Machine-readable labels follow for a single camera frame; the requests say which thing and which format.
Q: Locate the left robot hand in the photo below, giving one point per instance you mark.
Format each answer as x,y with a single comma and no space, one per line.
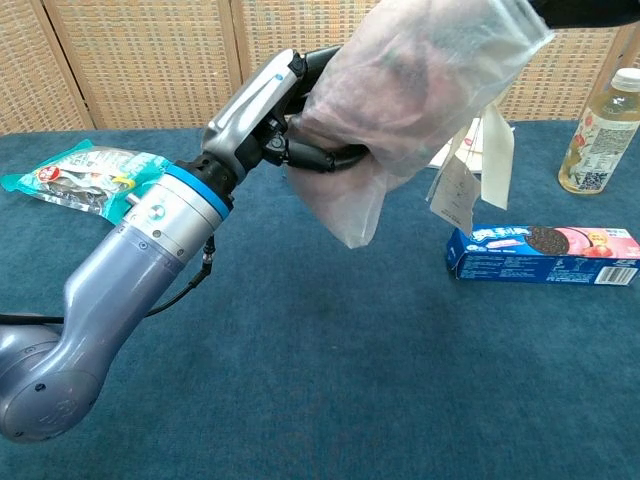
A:
260,117

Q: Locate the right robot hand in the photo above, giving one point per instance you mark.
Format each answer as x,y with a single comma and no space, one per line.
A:
590,12

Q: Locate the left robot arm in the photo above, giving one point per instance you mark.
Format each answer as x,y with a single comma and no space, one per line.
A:
110,295

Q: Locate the green snack packet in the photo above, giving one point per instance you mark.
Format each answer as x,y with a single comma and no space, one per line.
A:
85,180

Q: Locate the woven bamboo folding screen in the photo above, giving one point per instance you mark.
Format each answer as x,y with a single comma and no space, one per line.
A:
150,60

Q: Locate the tea bottle white cap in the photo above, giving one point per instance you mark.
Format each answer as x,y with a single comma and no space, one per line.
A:
600,140

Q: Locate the cream paper envelope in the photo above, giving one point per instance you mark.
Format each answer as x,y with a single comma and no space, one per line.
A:
470,145

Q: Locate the white hang tag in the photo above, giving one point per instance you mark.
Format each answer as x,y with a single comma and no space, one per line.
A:
452,197

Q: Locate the blue pink Oreo box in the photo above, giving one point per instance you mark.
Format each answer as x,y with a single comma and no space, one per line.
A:
545,255

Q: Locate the blue carpet table cover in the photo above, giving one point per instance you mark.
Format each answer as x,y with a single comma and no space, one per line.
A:
350,360

